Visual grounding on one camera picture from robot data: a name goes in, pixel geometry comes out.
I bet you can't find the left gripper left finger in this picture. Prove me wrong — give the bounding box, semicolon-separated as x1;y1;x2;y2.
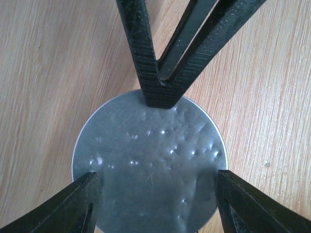
0;172;102;233

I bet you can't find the round metal lid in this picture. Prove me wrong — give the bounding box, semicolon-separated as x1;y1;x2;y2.
72;90;228;233

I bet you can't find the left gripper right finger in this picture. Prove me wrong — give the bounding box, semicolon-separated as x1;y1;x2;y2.
215;170;311;233

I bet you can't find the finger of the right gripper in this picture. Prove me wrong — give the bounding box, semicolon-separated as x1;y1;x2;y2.
116;0;178;109
158;0;264;97

